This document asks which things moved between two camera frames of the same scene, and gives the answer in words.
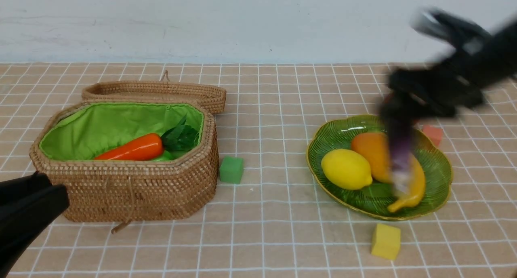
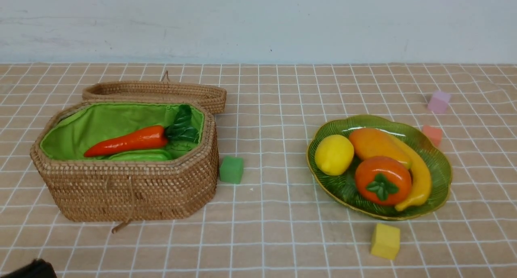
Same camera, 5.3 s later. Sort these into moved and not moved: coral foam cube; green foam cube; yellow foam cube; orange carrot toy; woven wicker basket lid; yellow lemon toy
Moved: yellow lemon toy; orange carrot toy
Not moved: green foam cube; woven wicker basket lid; coral foam cube; yellow foam cube
